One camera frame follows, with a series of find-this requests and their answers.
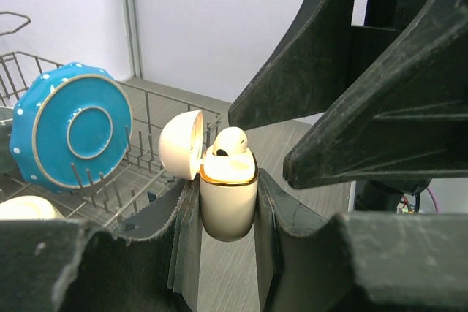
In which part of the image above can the white earbud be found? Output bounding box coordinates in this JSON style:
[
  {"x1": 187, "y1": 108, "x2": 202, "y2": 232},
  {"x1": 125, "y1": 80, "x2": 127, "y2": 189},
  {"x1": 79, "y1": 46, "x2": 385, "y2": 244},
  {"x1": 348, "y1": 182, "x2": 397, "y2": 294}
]
[{"x1": 213, "y1": 126, "x2": 248, "y2": 156}]

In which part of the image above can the grey mug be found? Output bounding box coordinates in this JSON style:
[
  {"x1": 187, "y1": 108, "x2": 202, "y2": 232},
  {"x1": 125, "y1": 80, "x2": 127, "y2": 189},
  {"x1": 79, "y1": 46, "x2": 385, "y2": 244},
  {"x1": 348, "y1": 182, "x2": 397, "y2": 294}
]
[{"x1": 0, "y1": 106, "x2": 17, "y2": 174}]

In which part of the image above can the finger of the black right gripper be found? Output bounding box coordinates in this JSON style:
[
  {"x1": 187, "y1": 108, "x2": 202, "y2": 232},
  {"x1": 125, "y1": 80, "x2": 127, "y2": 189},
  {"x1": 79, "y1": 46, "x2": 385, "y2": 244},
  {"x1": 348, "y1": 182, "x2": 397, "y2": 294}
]
[{"x1": 283, "y1": 0, "x2": 467, "y2": 189}]

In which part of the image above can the white earbud charging case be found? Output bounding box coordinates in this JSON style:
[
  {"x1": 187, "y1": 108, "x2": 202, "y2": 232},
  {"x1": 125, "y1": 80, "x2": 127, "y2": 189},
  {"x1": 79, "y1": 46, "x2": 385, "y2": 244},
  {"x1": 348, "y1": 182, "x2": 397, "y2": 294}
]
[{"x1": 158, "y1": 110, "x2": 259, "y2": 242}]

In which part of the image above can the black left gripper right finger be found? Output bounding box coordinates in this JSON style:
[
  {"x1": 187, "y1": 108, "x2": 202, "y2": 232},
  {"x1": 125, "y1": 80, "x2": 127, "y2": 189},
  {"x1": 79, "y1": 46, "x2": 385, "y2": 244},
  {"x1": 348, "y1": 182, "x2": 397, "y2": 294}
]
[{"x1": 254, "y1": 170, "x2": 467, "y2": 311}]

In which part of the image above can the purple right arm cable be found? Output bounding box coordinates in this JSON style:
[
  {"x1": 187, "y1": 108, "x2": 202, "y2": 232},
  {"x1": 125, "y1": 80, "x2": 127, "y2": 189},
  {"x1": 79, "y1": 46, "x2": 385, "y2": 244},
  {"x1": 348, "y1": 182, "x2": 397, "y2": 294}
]
[{"x1": 426, "y1": 186, "x2": 442, "y2": 214}]

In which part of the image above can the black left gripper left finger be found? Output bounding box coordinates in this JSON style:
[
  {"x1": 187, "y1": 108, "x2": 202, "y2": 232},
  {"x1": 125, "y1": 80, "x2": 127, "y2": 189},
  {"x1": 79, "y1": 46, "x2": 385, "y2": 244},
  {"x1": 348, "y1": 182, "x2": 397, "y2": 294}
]
[{"x1": 1, "y1": 180, "x2": 202, "y2": 311}]

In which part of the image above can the grey wire dish rack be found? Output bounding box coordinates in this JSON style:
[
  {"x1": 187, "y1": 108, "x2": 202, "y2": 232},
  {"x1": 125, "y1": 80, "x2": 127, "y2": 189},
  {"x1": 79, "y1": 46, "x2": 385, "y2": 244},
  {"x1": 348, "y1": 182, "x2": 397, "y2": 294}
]
[{"x1": 0, "y1": 11, "x2": 224, "y2": 229}]

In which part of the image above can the cream white mug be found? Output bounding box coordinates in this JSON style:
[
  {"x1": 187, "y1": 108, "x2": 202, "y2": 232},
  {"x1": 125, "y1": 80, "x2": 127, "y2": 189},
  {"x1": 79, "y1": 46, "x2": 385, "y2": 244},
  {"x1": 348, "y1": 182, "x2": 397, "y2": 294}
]
[{"x1": 1, "y1": 195, "x2": 64, "y2": 220}]

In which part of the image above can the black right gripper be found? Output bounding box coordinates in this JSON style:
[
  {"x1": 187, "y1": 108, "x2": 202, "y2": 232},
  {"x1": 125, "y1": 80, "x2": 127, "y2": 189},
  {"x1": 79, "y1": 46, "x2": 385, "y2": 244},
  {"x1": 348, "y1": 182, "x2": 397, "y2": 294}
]
[{"x1": 228, "y1": 0, "x2": 461, "y2": 129}]

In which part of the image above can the blue dotted plate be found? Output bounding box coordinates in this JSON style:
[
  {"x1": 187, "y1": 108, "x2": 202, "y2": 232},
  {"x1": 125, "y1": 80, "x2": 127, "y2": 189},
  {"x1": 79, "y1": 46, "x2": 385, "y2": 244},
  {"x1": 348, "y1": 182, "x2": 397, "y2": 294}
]
[{"x1": 9, "y1": 62, "x2": 132, "y2": 192}]

